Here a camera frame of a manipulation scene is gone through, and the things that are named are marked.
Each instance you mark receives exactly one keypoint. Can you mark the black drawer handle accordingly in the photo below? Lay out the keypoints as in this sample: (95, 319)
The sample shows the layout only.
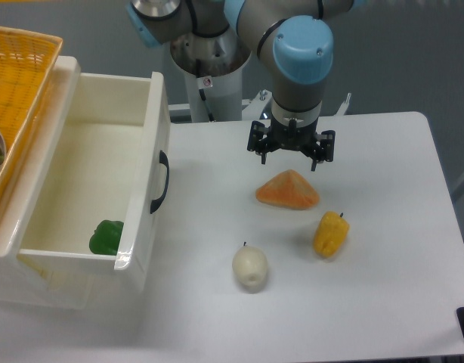
(164, 174)

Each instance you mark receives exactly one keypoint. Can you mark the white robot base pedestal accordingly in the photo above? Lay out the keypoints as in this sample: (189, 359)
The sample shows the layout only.
(213, 74)

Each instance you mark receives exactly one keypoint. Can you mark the yellow bell pepper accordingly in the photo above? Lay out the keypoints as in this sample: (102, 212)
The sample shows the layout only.
(330, 234)

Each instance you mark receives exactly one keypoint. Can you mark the upper white open drawer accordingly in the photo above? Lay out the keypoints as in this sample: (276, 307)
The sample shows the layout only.
(104, 167)

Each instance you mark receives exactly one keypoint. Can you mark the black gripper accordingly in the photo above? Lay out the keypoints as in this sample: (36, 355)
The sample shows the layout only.
(292, 130)

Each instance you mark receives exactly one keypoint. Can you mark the green bell pepper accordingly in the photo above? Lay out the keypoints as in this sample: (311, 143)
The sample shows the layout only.
(106, 237)

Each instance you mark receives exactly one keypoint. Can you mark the white drawer cabinet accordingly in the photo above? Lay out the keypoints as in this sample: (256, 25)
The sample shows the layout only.
(22, 278)

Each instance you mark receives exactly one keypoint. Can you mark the orange pumpkin wedge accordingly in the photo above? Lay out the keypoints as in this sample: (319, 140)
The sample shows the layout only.
(289, 190)

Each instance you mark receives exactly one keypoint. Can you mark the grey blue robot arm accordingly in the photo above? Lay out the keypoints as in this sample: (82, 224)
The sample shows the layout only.
(289, 38)

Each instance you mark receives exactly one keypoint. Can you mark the orange plastic basket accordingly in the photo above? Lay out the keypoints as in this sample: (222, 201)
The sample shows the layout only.
(27, 59)

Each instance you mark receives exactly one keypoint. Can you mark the white pear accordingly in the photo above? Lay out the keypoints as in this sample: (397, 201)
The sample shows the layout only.
(250, 267)

